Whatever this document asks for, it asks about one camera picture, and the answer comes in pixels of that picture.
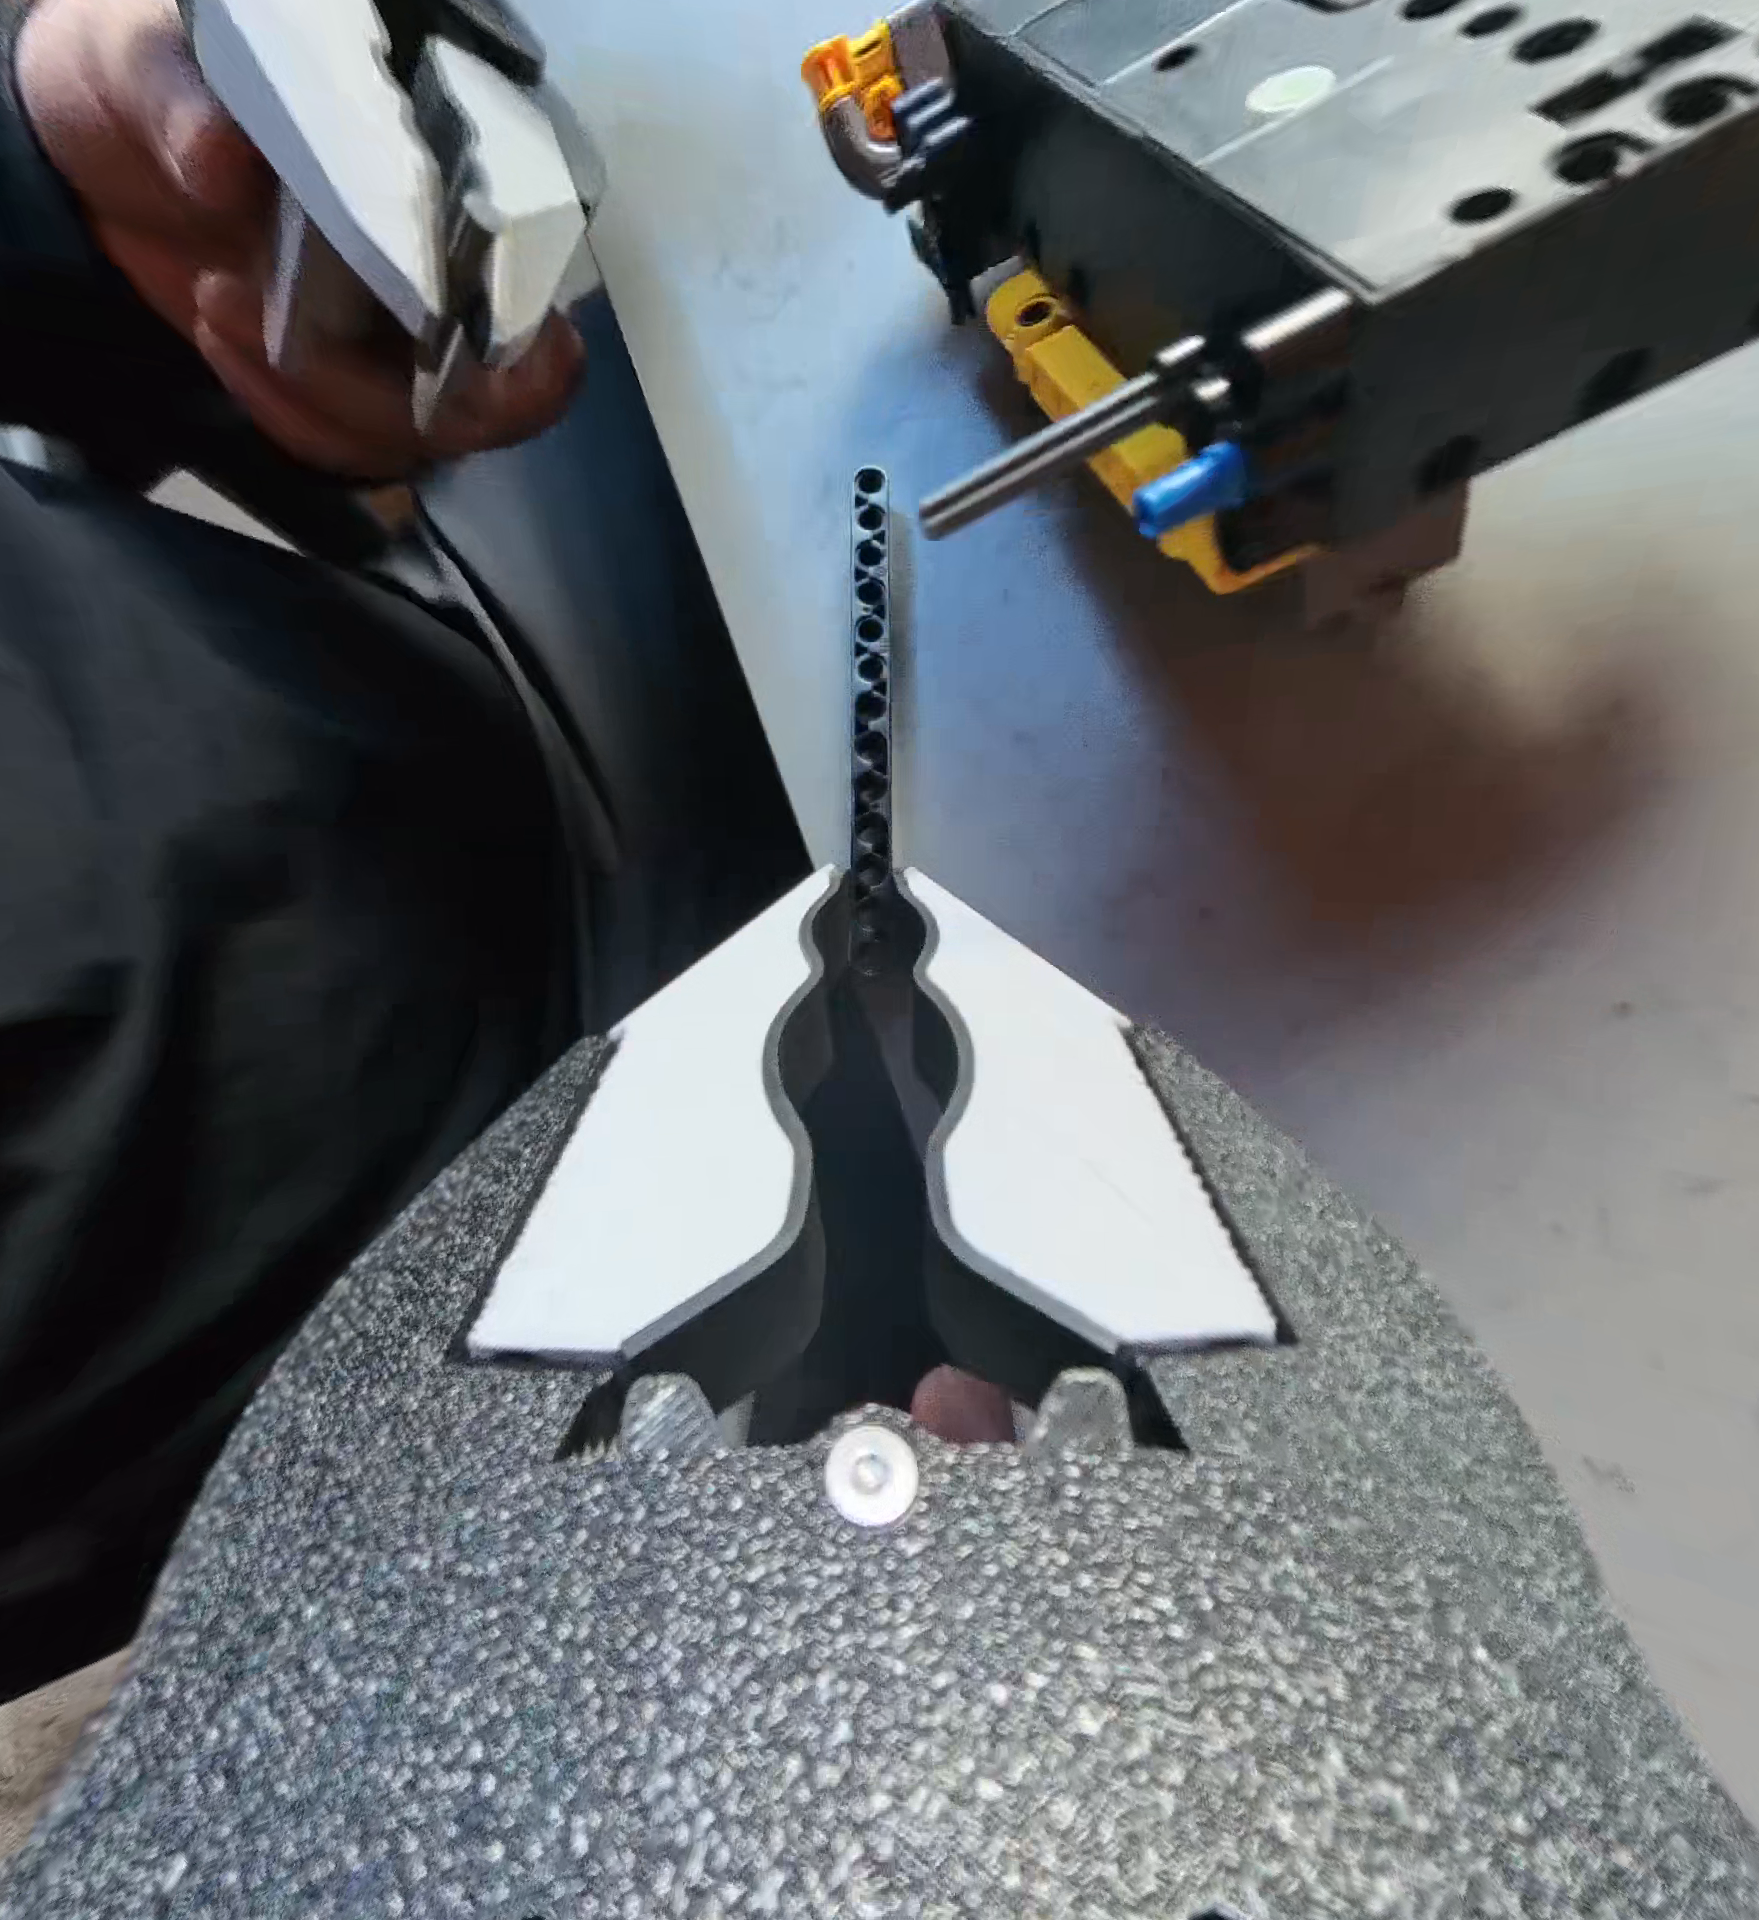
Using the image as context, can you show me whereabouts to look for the person's right hand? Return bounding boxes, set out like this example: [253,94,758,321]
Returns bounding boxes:
[908,1364,1015,1446]

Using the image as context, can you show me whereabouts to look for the person's dark jeans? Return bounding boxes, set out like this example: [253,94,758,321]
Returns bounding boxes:
[413,286,814,1038]

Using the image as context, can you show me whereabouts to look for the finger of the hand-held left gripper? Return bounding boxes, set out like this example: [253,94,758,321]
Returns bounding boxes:
[429,34,591,371]
[194,0,447,344]

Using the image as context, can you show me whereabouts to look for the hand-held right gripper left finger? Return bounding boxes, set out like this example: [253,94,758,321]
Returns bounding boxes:
[466,867,838,1364]

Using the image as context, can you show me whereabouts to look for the yellow toy vehicle model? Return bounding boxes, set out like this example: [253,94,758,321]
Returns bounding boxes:
[803,0,1759,631]

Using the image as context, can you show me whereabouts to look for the black long holed beam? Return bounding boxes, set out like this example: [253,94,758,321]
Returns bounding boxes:
[845,467,897,983]

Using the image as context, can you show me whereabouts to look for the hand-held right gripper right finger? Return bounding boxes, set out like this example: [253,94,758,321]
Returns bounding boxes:
[901,867,1278,1350]

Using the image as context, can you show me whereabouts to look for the grey desk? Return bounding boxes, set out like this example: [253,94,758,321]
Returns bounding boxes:
[506,0,1759,1804]

